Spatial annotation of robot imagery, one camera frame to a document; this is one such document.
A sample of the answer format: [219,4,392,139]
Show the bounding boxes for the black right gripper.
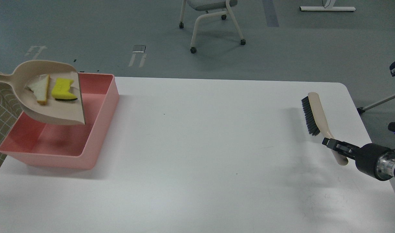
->
[322,138,393,181]

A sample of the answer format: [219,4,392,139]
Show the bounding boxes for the beige hand brush black bristles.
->
[301,92,349,166]

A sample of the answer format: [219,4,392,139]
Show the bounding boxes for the yellow sponge piece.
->
[51,78,78,101]

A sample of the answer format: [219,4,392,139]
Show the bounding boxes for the beige plastic dustpan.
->
[0,60,86,125]

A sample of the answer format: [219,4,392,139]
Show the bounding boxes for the bread slice piece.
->
[26,74,51,105]

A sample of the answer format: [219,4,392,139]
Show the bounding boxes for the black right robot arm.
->
[322,62,395,181]

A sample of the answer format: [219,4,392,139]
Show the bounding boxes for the pink plastic bin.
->
[0,73,119,169]

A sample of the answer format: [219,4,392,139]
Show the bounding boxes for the white stand leg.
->
[357,94,395,115]

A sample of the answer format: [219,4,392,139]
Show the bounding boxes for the white desk base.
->
[299,0,357,12]

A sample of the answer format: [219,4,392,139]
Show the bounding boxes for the white office chair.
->
[179,0,247,54]

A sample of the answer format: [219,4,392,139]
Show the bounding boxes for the grey floor plate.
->
[132,45,146,53]

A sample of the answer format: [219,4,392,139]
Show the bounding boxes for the beige checkered cloth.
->
[0,84,22,168]

